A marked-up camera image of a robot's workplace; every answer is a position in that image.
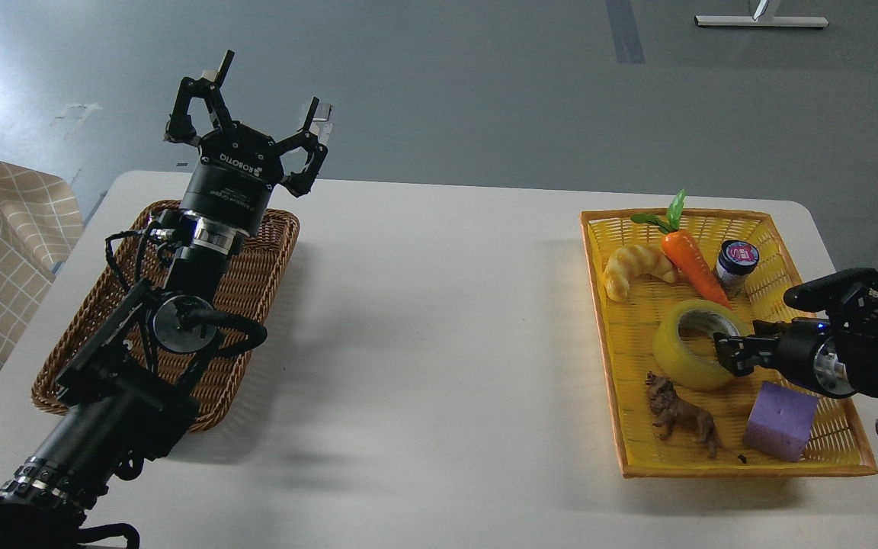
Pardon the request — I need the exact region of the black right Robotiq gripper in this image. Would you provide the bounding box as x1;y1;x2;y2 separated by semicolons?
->
714;319;850;399

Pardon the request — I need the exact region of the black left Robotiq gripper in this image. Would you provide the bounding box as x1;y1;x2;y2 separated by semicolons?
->
165;50;329;236

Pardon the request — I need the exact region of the yellow tape roll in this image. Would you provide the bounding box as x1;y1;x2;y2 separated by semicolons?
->
652;299;750;392

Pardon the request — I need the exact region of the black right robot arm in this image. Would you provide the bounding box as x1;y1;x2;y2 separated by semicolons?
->
713;268;878;435

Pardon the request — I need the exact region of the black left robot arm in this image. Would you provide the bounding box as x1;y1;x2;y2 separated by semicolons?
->
0;52;328;548

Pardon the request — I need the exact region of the purple foam cube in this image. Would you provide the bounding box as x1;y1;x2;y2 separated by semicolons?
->
742;381;819;463

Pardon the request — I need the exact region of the brown toy lion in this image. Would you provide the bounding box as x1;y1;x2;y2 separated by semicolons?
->
645;371;747;464

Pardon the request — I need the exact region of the small dark jar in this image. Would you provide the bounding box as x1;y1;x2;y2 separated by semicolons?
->
715;239;760;299

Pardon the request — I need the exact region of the yellow woven tray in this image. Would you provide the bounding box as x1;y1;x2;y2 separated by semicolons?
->
581;208;878;477

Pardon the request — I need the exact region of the toy carrot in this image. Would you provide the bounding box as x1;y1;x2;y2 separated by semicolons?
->
630;190;731;309

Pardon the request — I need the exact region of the toy croissant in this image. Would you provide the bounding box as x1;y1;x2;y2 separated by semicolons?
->
602;244;682;302

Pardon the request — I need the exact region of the white metal stand base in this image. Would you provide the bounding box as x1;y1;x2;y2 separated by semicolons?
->
694;1;829;29

